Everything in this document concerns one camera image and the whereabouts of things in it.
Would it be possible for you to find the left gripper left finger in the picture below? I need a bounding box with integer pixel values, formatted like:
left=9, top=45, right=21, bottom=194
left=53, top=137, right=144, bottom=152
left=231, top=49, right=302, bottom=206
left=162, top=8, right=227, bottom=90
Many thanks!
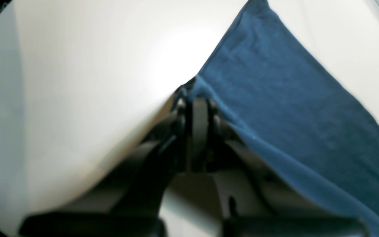
left=19, top=99, right=187, bottom=237

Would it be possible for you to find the dark blue t-shirt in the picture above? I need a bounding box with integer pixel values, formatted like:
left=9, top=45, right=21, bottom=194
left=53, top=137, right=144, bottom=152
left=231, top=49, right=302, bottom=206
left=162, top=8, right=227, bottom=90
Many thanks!
left=182, top=0, right=379, bottom=237

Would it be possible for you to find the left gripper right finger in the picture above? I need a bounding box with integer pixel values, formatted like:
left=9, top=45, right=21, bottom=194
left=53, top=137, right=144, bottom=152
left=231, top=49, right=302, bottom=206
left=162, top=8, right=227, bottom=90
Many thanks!
left=191, top=98, right=370, bottom=237

